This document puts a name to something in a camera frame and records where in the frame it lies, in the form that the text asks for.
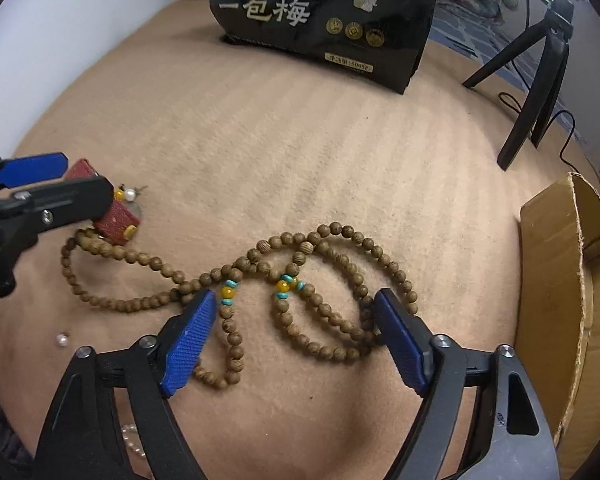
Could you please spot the small red jewelry box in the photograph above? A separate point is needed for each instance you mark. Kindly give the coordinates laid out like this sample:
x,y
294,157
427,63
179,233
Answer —
x,y
117,220

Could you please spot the black snack bag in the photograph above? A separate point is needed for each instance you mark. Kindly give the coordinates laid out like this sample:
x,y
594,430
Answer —
x,y
330,25

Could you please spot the dark cloth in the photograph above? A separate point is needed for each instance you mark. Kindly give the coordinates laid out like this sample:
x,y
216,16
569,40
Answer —
x,y
0,435

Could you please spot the black tripod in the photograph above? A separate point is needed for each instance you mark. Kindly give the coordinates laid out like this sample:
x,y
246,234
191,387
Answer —
x,y
525,125

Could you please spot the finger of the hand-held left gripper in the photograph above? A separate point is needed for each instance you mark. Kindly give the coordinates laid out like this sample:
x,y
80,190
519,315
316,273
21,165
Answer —
x,y
30,168
65,200

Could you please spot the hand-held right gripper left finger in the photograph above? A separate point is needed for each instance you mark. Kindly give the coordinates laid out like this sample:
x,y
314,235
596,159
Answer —
x,y
190,345

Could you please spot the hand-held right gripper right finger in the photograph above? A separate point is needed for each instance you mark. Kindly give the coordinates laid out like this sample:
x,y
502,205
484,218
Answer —
x,y
400,345

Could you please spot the cardboard box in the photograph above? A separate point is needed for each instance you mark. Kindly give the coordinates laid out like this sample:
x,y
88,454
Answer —
x,y
550,260

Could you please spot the loose white pearl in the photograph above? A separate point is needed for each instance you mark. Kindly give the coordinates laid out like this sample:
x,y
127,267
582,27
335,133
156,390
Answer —
x,y
61,340

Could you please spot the small pearl earring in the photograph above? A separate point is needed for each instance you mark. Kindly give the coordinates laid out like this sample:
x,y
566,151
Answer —
x,y
128,192

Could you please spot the blue patterned bedsheet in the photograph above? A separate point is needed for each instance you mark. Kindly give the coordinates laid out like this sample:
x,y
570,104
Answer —
x,y
475,25

